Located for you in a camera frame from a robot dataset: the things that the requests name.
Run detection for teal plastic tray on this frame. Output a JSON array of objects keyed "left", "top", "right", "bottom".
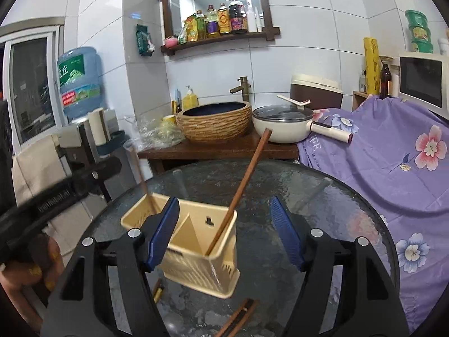
[{"left": 96, "top": 131, "right": 126, "bottom": 157}]

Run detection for green instant noodle cup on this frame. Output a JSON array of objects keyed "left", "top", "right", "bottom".
[
  {"left": 407, "top": 26, "right": 432, "bottom": 43},
  {"left": 410, "top": 40, "right": 435, "bottom": 54},
  {"left": 404, "top": 9, "right": 428, "bottom": 29}
]

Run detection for white pan with handle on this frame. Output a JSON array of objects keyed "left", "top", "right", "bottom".
[{"left": 252, "top": 104, "right": 355, "bottom": 144}]

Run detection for yellow green snack packet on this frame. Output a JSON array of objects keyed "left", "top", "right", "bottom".
[{"left": 185, "top": 14, "right": 199, "bottom": 43}]

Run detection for dark soy sauce bottle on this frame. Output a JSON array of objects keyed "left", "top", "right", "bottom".
[{"left": 229, "top": 0, "right": 249, "bottom": 35}]

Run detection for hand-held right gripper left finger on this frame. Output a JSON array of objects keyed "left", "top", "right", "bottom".
[{"left": 40, "top": 197, "right": 181, "bottom": 337}]

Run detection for white plastic bottle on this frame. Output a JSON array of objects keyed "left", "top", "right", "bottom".
[{"left": 246, "top": 5, "right": 264, "bottom": 33}]

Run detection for glass pan lid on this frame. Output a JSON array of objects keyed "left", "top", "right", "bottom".
[{"left": 253, "top": 104, "right": 314, "bottom": 122}]

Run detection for brass faucet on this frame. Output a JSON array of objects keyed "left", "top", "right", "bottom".
[{"left": 230, "top": 76, "right": 254, "bottom": 103}]

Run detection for wooden framed mirror shelf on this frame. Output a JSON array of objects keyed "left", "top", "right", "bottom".
[{"left": 156, "top": 0, "right": 281, "bottom": 56}]

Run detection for small wooden box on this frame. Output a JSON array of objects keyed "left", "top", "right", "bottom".
[{"left": 352, "top": 90, "right": 369, "bottom": 111}]

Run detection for green packet on wall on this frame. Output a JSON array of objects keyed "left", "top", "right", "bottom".
[{"left": 136, "top": 24, "right": 155, "bottom": 57}]

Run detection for white water dispenser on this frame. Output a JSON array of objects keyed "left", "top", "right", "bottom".
[{"left": 52, "top": 109, "right": 120, "bottom": 169}]

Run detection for clear plastic bag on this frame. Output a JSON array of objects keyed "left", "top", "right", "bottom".
[{"left": 124, "top": 114, "right": 186, "bottom": 151}]

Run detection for brown wooden chopstick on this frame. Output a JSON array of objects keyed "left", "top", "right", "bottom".
[
  {"left": 204, "top": 128, "right": 273, "bottom": 256},
  {"left": 224, "top": 299, "right": 259, "bottom": 337},
  {"left": 213, "top": 299, "right": 251, "bottom": 337},
  {"left": 130, "top": 145, "right": 158, "bottom": 215}
]

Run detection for beige perforated utensil holder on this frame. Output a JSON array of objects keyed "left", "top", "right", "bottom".
[{"left": 120, "top": 192, "right": 241, "bottom": 300}]

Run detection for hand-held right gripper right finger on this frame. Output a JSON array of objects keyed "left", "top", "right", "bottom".
[{"left": 268, "top": 197, "right": 411, "bottom": 337}]

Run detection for white microwave oven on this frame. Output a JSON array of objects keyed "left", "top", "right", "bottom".
[{"left": 396, "top": 52, "right": 449, "bottom": 122}]

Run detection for blue water jug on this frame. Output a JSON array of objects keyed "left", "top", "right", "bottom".
[{"left": 57, "top": 46, "right": 107, "bottom": 122}]

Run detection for brown and white rice cooker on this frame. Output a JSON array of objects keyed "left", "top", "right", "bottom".
[{"left": 290, "top": 74, "right": 344, "bottom": 110}]

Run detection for white rice paddle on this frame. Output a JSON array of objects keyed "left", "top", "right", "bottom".
[{"left": 276, "top": 94, "right": 312, "bottom": 108}]

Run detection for purple floral cloth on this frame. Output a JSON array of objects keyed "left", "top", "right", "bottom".
[{"left": 296, "top": 95, "right": 449, "bottom": 334}]

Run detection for yellow cooking oil bottle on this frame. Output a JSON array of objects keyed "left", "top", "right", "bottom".
[{"left": 196, "top": 10, "right": 208, "bottom": 40}]

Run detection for aluminium frame window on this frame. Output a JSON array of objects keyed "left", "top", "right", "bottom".
[{"left": 0, "top": 17, "right": 65, "bottom": 155}]

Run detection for orange label sauce bottle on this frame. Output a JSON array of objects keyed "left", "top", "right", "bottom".
[{"left": 217, "top": 3, "right": 232, "bottom": 36}]

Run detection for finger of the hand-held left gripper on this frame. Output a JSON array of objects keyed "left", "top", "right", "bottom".
[{"left": 68, "top": 157, "right": 123, "bottom": 197}]

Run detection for brown glass bottle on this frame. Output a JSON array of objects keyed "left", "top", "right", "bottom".
[{"left": 379, "top": 62, "right": 392, "bottom": 99}]

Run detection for yellow wrap roll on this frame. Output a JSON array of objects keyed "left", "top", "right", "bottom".
[{"left": 363, "top": 37, "right": 382, "bottom": 95}]

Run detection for purple label bottle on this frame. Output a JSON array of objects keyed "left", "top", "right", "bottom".
[{"left": 206, "top": 4, "right": 220, "bottom": 38}]

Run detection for person's left hand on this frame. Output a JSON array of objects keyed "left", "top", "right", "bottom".
[{"left": 0, "top": 233, "right": 65, "bottom": 331}]

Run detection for woven pattern basin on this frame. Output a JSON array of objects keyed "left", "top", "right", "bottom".
[{"left": 176, "top": 101, "right": 253, "bottom": 144}]

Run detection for yellow soap pump bottle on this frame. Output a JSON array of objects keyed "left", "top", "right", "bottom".
[{"left": 182, "top": 85, "right": 199, "bottom": 110}]

